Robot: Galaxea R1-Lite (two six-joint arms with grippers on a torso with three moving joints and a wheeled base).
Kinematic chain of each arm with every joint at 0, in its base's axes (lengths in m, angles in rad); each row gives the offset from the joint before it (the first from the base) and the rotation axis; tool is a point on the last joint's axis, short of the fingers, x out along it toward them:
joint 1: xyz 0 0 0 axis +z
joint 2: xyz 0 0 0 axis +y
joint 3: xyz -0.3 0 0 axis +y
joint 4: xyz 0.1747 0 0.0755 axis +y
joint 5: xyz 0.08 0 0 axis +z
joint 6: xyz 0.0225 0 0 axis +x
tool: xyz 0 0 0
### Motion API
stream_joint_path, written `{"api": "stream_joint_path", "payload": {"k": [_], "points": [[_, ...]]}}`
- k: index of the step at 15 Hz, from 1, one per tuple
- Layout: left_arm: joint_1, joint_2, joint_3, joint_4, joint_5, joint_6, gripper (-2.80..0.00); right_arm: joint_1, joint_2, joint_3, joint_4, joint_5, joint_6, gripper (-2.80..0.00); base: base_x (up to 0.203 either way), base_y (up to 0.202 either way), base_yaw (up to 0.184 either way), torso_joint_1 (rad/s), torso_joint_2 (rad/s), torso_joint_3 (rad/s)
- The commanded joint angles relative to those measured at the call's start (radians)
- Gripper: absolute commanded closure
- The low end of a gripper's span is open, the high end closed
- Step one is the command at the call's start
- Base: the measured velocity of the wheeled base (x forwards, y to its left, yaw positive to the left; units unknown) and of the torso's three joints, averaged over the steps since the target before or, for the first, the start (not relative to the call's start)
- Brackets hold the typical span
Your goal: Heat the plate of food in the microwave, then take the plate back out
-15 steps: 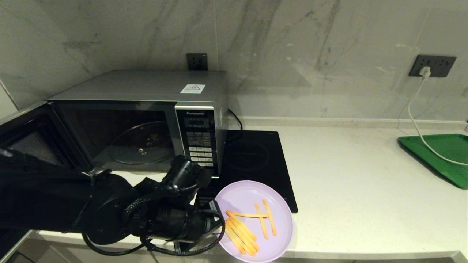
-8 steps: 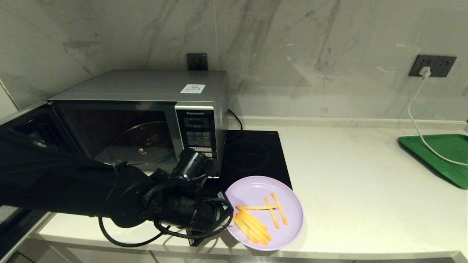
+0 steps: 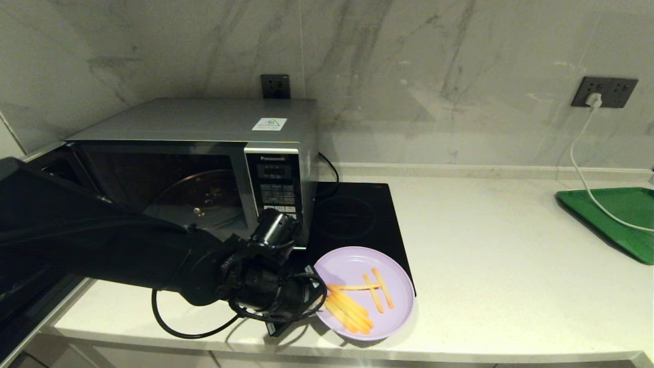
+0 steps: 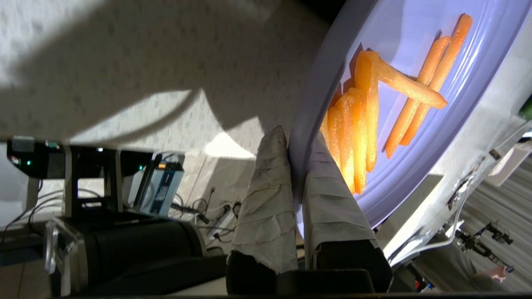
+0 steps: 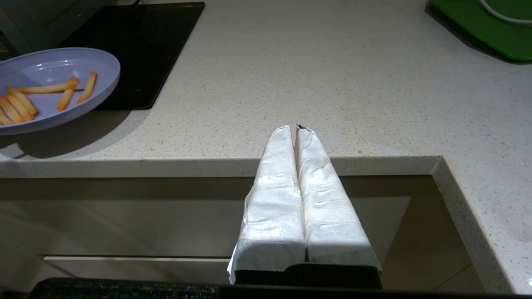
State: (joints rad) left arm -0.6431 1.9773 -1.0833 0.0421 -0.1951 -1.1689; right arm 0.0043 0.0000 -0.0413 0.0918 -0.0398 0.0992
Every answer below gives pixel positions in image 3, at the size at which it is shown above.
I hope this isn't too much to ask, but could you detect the small black wall outlet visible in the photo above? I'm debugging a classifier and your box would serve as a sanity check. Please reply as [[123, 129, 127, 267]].
[[261, 74, 291, 100]]

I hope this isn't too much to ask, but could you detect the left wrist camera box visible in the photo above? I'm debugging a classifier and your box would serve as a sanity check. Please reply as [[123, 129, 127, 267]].
[[265, 319, 298, 338]]

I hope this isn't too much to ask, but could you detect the silver Panasonic microwave oven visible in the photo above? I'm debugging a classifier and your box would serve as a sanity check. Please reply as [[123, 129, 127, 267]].
[[65, 98, 321, 250]]

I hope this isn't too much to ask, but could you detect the green plastic tray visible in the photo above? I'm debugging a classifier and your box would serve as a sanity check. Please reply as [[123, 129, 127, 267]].
[[556, 187, 654, 265]]

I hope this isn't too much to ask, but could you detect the white power cable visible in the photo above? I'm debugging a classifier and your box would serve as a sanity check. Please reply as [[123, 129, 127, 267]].
[[569, 106, 654, 233]]

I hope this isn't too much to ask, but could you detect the black induction cooktop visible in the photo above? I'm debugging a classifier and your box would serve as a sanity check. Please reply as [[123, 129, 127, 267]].
[[301, 181, 417, 297]]

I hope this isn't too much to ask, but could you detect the wide black wall outlet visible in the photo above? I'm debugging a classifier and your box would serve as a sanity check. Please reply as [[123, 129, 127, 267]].
[[571, 77, 639, 108]]

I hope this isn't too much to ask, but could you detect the purple plate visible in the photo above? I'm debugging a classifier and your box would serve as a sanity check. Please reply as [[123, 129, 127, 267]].
[[313, 246, 415, 342]]

